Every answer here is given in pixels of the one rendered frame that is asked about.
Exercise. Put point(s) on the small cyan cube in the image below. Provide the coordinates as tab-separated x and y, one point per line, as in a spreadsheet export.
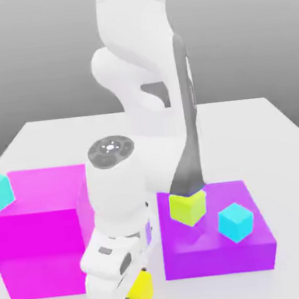
235	222

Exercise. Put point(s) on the small yellow cube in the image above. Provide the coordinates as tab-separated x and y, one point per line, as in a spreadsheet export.
140	293

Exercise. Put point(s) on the large magenta box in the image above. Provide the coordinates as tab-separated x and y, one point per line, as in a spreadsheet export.
37	241

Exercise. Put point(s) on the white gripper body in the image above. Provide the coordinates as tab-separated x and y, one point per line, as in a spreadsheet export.
105	294

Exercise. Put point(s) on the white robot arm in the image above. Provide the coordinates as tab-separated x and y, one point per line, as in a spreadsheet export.
140	62

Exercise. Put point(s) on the large purple box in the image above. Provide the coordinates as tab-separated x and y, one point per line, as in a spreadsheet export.
218	259

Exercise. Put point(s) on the small lime cube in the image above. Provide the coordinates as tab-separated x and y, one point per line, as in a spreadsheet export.
187	209

